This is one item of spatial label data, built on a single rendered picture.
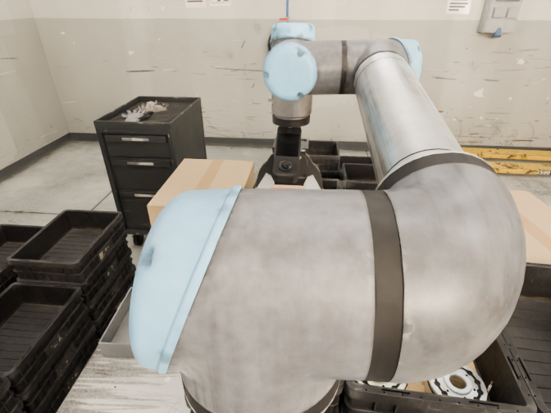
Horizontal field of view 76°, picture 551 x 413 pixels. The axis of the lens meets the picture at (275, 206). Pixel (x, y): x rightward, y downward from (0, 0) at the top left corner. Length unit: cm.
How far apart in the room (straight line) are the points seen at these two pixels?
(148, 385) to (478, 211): 87
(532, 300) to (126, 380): 102
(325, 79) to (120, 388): 81
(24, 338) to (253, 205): 156
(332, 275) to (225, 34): 387
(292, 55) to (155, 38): 375
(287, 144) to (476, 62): 370
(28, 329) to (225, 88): 306
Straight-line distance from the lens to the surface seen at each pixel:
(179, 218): 20
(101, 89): 462
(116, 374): 102
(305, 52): 51
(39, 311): 179
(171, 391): 96
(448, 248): 19
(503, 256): 22
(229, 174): 138
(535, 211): 141
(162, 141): 213
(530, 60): 447
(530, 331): 104
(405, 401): 69
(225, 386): 22
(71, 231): 203
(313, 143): 265
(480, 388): 83
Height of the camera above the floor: 149
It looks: 30 degrees down
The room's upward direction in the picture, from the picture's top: straight up
